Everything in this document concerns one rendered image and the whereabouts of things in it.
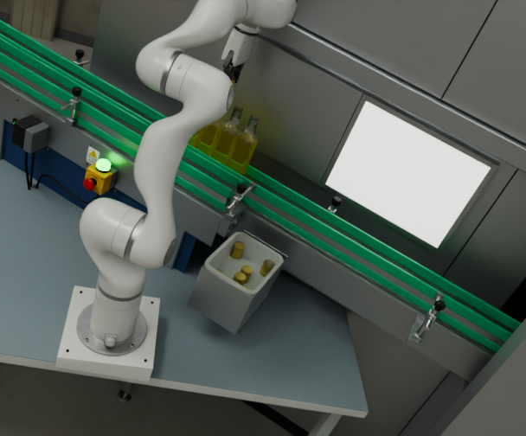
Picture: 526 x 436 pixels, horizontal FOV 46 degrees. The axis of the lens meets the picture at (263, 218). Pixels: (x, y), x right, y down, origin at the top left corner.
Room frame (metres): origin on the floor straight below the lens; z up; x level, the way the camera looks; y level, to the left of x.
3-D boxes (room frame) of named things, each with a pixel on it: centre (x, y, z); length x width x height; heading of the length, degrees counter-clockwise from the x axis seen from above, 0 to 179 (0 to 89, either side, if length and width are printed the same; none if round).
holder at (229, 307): (1.45, -0.01, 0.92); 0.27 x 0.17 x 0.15; 167
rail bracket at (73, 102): (1.63, 0.68, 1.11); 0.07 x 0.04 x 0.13; 167
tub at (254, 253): (1.42, 0.00, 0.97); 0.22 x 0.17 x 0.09; 167
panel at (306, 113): (1.77, -0.11, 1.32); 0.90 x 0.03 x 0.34; 77
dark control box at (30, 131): (1.63, 0.80, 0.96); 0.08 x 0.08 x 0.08; 77
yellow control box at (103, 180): (1.57, 0.52, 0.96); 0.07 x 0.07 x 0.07; 77
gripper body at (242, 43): (1.71, 0.25, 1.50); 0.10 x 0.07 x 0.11; 166
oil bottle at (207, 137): (1.71, 0.26, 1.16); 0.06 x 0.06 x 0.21; 76
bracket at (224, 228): (1.56, 0.08, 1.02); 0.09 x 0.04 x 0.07; 167
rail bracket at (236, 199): (1.54, 0.09, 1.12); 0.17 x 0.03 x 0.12; 167
